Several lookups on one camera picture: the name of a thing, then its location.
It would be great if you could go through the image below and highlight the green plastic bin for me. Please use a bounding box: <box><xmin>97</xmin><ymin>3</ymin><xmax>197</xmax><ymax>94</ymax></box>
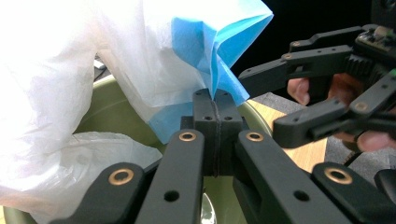
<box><xmin>3</xmin><ymin>74</ymin><xmax>275</xmax><ymax>224</ymax></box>

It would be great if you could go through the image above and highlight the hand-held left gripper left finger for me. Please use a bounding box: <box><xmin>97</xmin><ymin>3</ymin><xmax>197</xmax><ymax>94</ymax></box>
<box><xmin>180</xmin><ymin>88</ymin><xmax>219</xmax><ymax>177</ymax></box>

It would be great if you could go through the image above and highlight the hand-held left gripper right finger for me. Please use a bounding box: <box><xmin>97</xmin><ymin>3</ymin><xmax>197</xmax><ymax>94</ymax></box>
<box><xmin>217</xmin><ymin>90</ymin><xmax>250</xmax><ymax>177</ymax></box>

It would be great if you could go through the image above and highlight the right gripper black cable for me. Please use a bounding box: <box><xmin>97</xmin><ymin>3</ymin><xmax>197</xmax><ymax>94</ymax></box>
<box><xmin>343</xmin><ymin>151</ymin><xmax>364</xmax><ymax>166</ymax></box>

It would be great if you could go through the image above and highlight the white plastic garbage bag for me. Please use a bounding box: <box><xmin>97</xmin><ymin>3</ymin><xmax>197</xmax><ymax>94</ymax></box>
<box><xmin>0</xmin><ymin>0</ymin><xmax>275</xmax><ymax>224</ymax></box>

